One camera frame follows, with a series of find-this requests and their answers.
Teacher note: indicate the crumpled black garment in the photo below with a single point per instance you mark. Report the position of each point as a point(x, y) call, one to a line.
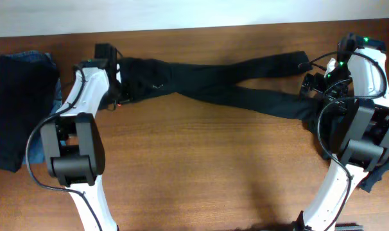
point(357, 131)

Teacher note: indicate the black leggings red waistband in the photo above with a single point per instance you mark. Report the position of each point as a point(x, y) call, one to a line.
point(218, 84)

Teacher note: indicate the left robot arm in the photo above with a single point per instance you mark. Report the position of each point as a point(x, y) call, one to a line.
point(73, 149)

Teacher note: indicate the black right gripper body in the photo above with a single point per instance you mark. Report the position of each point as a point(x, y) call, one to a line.
point(312, 83)

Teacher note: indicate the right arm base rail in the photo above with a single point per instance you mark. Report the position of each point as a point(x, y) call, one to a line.
point(349, 227)

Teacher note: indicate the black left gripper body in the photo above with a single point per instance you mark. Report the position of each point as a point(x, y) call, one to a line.
point(120, 88)

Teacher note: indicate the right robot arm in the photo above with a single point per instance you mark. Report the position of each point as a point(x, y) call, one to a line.
point(355, 92)

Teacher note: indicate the folded black garment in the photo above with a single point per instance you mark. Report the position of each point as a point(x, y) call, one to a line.
point(27, 92)

